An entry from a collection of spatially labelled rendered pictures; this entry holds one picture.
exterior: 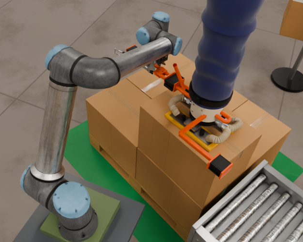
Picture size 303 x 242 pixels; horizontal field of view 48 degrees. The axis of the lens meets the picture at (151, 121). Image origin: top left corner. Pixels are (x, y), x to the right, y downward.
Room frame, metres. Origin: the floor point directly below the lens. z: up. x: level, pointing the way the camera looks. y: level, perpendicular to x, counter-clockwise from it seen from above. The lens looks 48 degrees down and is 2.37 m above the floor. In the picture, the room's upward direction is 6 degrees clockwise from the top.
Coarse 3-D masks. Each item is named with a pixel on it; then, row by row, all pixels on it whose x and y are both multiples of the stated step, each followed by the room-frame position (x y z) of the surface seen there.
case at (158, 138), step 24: (168, 96) 1.50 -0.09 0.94; (144, 120) 1.36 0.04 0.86; (168, 120) 1.30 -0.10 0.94; (144, 144) 1.35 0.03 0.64; (168, 144) 1.21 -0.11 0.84; (240, 144) 1.18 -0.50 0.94; (168, 168) 1.19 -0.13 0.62; (192, 168) 1.08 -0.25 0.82; (240, 168) 1.20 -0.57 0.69; (192, 192) 1.05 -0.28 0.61; (216, 192) 1.05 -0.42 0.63
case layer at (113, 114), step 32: (192, 64) 2.34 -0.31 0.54; (96, 96) 1.84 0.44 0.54; (128, 96) 1.88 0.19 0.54; (96, 128) 1.72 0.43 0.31; (128, 128) 1.55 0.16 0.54; (256, 128) 1.67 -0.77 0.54; (288, 128) 1.70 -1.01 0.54; (128, 160) 1.44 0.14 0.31; (256, 160) 1.38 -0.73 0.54; (160, 192) 1.21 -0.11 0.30; (224, 192) 1.14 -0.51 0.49; (192, 224) 0.99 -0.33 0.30
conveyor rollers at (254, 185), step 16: (272, 192) 1.14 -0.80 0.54; (224, 208) 1.00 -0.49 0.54; (256, 208) 1.02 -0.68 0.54; (272, 208) 1.02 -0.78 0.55; (208, 224) 0.88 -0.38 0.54; (240, 224) 0.91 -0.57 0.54; (256, 224) 0.91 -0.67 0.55; (288, 224) 0.94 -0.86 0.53; (224, 240) 0.80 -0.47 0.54; (240, 240) 0.81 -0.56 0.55; (272, 240) 0.83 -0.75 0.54; (288, 240) 0.84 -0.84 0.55
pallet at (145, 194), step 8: (96, 144) 1.73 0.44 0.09; (104, 152) 1.70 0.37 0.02; (112, 160) 1.62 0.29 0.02; (120, 168) 1.56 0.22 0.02; (128, 176) 1.49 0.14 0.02; (136, 184) 1.37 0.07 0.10; (144, 192) 1.36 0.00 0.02; (152, 200) 1.29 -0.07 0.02; (160, 208) 1.23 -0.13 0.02; (168, 216) 1.17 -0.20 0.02; (176, 224) 1.11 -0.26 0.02; (184, 232) 1.02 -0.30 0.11; (184, 240) 1.01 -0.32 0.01
